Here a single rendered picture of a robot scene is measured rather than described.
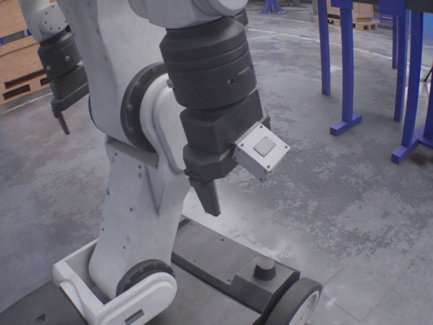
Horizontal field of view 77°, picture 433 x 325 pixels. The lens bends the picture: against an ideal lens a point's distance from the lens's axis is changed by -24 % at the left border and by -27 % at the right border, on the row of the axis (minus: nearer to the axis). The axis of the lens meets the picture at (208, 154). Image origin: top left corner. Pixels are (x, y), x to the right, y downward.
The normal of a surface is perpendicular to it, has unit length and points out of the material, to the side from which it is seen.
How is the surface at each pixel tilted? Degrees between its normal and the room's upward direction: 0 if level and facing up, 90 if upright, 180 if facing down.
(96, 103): 86
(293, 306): 18
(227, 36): 48
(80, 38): 100
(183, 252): 0
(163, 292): 90
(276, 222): 0
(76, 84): 90
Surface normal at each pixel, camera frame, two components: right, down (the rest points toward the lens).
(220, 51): 0.36, 0.50
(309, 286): 0.14, -0.95
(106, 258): -0.56, -0.32
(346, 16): -0.81, 0.35
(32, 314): 0.15, -0.74
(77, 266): 0.72, 0.26
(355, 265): -0.10, -0.87
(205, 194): -0.65, 0.57
